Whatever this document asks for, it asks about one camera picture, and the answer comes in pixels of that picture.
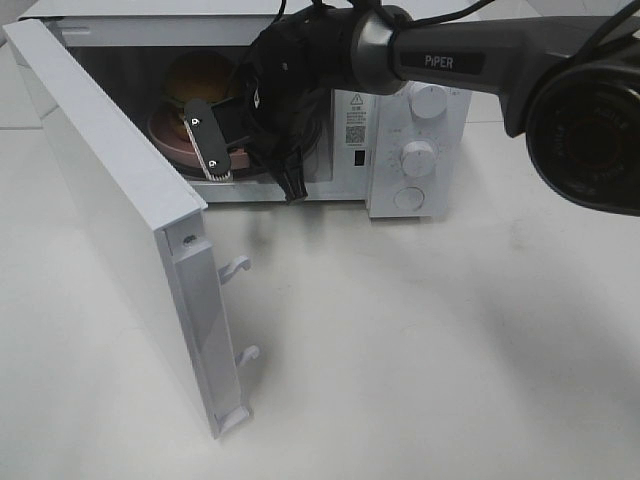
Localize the round door release button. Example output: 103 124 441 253
394 187 425 211

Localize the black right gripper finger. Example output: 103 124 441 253
184 98 231 181
270 149 308 204

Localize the burger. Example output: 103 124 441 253
162 50 243 107

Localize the white upper microwave knob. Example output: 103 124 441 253
409 83 448 119

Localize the white microwave oven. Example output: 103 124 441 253
18 1 471 218

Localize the warning label sticker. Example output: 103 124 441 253
343 93 371 148

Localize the white lower microwave knob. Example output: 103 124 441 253
400 141 437 178

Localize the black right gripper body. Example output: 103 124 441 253
212 12 358 173

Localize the white microwave knob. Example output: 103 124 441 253
400 141 437 178
409 83 448 119

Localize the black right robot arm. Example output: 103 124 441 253
184 1 639 216

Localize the pink plate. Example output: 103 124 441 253
147 110 251 174

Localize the glass turntable plate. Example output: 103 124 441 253
171 120 323 180

